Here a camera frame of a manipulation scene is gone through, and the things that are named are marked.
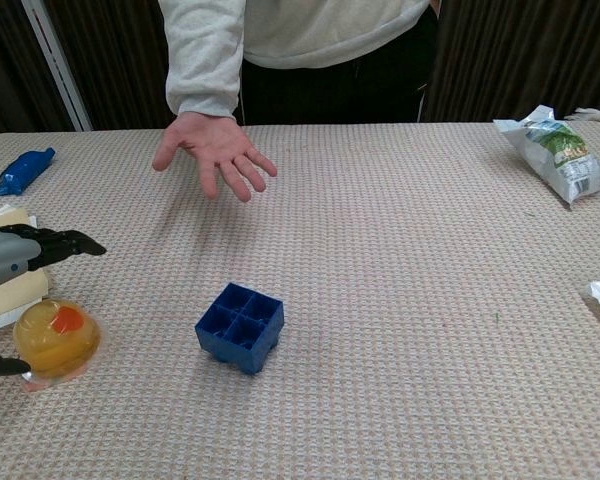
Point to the bare person hand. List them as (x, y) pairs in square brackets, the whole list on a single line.
[(210, 140)]

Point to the left robot hand grey black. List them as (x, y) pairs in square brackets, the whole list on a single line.
[(10, 252)]

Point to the clear plastic fruit cup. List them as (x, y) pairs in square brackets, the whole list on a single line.
[(55, 340)]

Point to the grey sleeved person forearm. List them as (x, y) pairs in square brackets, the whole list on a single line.
[(205, 60)]

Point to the beige manila folder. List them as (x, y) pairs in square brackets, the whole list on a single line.
[(10, 295)]

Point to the blue snack wrapper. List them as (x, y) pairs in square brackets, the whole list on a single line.
[(22, 171)]

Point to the dark pleated curtain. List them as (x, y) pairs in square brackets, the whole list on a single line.
[(120, 50)]

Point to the person in grey sweatshirt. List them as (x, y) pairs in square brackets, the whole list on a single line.
[(330, 35)]

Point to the blue plastic building brick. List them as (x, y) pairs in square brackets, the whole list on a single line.
[(240, 325)]

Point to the beige woven tablecloth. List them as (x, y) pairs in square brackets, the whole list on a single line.
[(380, 300)]

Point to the white green snack bag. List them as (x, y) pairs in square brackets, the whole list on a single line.
[(560, 155)]

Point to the aluminium frame post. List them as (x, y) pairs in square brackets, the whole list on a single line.
[(60, 65)]

